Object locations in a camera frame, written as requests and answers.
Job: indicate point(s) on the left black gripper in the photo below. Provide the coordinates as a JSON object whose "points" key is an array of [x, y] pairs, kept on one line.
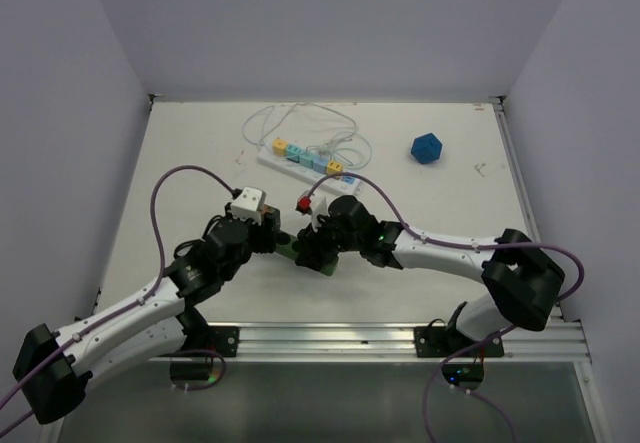
{"points": [[265, 239]]}

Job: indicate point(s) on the green power strip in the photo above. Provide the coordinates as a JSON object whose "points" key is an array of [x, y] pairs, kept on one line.
{"points": [[288, 247]]}

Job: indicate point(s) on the teal plug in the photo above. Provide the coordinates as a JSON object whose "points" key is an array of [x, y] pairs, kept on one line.
{"points": [[293, 152]]}

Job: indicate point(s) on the aluminium rail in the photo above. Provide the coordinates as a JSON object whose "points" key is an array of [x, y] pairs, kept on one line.
{"points": [[524, 201], [560, 342]]}

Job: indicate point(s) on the white power strip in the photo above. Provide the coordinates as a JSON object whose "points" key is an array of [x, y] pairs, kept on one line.
{"points": [[338, 187]]}

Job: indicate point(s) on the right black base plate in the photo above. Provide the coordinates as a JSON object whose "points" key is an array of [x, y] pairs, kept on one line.
{"points": [[436, 340]]}

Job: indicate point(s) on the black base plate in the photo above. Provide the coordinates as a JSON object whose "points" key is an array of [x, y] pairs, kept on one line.
{"points": [[436, 340], [222, 340]]}

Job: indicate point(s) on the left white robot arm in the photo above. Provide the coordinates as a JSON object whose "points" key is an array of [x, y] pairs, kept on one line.
{"points": [[55, 368]]}

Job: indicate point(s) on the aluminium right side rail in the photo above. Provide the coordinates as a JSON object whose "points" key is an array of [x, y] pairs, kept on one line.
{"points": [[524, 201]]}

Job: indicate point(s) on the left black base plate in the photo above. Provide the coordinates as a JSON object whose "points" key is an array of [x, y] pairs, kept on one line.
{"points": [[222, 340]]}

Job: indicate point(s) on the aluminium front rail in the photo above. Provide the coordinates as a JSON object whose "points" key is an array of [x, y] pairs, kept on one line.
{"points": [[560, 342]]}

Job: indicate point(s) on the blue plug adapter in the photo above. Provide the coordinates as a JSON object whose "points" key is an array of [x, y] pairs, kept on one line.
{"points": [[426, 149]]}

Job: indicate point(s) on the yellow plug right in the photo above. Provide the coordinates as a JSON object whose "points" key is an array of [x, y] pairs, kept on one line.
{"points": [[333, 167]]}

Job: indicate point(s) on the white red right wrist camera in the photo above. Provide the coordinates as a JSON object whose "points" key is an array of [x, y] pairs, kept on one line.
{"points": [[314, 206]]}

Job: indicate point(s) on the light blue plug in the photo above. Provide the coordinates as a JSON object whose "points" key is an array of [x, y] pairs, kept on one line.
{"points": [[306, 159]]}

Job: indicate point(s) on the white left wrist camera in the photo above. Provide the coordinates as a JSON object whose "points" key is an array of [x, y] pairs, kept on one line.
{"points": [[249, 205]]}

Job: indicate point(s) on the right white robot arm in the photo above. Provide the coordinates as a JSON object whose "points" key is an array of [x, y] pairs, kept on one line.
{"points": [[521, 281]]}

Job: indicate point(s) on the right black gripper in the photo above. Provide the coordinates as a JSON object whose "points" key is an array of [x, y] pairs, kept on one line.
{"points": [[312, 241]]}

